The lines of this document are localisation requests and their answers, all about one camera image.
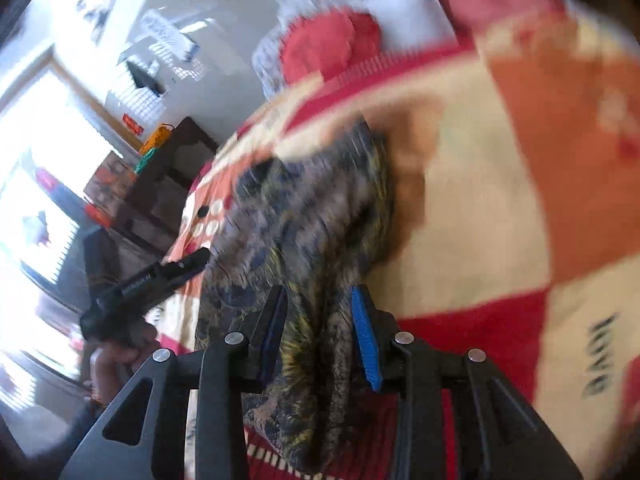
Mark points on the dark floral patterned garment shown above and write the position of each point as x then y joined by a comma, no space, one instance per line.
310,220

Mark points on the red wall decoration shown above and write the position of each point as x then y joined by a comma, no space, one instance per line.
132,124

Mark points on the white pillow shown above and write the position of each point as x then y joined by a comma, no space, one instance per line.
410,15

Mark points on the blue white wall poster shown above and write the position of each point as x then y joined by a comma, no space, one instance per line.
172,35

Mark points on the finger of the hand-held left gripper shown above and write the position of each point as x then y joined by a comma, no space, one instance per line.
190,261

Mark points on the large red heart pillow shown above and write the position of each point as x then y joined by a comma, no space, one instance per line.
325,42

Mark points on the printed cardboard box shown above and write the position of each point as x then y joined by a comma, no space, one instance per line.
110,185

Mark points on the green bundle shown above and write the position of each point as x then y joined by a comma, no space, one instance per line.
145,162

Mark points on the bright window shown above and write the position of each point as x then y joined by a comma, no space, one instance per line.
45,160

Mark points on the dark wall fixture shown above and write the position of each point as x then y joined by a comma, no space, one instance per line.
145,77

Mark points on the small floral pillow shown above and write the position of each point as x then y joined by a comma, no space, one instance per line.
265,60

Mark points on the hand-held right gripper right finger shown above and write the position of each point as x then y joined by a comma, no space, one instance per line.
365,340

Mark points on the orange red cream printed blanket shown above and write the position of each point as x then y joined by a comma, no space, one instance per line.
475,185

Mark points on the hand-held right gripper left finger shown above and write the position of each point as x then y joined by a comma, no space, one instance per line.
274,335

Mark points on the dark wooden cabinet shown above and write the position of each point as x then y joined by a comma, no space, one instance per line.
165,185

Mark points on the person's left hand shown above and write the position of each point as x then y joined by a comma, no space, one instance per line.
112,370

